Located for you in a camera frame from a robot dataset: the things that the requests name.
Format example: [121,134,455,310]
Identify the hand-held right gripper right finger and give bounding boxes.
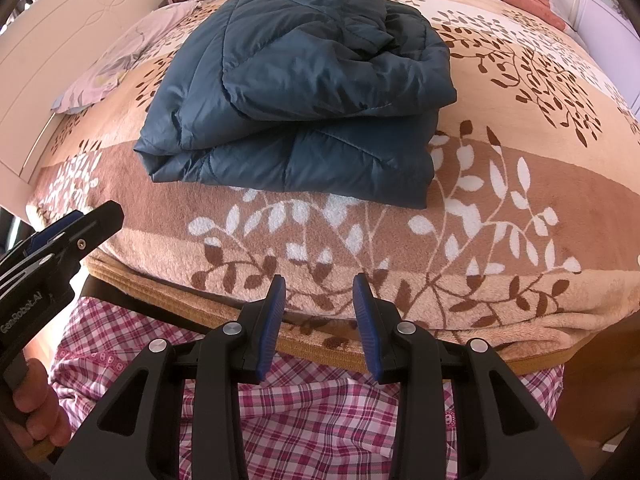
[352,272,585,480]

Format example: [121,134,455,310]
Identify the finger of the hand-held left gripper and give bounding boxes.
[27,211,84,254]
[50,200,125,269]

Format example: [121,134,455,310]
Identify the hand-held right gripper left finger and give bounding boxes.
[51,275,287,480]

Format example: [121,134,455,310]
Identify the teal quilted jacket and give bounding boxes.
[132,0,458,209]

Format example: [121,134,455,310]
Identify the pink plaid pants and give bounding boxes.
[50,296,566,480]

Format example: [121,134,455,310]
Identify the white crumpled cloth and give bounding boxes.
[50,2,201,115]

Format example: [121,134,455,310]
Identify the beige leaf-print blanket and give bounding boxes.
[25,0,640,376]

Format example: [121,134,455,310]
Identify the white headboard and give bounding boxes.
[0,0,201,186]

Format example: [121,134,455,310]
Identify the white wardrobe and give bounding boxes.
[570,0,640,111]

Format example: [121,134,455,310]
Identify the wooden bed frame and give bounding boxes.
[552,322,640,466]

